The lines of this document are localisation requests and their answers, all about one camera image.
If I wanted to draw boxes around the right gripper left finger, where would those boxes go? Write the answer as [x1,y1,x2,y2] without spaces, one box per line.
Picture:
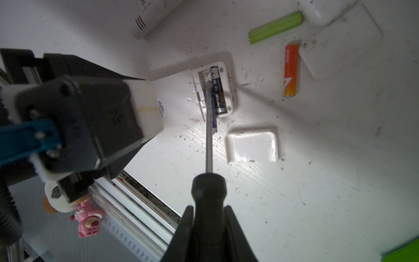
[160,206,194,262]

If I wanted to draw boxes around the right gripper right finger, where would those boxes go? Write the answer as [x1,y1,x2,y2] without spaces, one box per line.
[224,206,258,262]

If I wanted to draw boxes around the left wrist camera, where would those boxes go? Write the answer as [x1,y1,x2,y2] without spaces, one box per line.
[1,76,163,183]

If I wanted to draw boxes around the brown white plush dog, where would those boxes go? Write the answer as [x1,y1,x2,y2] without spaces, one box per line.
[43,182,90,214]

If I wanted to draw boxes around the white battery cover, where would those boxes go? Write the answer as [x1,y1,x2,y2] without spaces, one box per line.
[299,3,383,80]
[224,129,279,164]

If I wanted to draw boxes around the pink plush toy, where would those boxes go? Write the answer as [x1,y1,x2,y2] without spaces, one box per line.
[69,200,104,238]

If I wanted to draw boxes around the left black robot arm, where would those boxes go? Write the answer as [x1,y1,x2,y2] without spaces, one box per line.
[1,49,163,247]

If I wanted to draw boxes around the white red remote control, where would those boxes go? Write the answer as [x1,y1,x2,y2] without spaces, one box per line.
[296,0,357,26]

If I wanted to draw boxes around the black yellow screwdriver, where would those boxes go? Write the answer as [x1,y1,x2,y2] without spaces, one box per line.
[192,83,227,262]

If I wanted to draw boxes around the dark silver battery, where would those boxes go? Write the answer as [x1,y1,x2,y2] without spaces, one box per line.
[210,66,227,115]

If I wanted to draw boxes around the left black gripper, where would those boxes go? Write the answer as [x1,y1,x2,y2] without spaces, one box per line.
[1,49,154,202]

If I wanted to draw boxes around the blue orange battery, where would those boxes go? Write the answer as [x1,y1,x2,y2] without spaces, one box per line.
[211,89,218,134]

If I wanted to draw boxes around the green snack packet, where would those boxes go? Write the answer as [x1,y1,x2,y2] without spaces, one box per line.
[381,238,419,262]

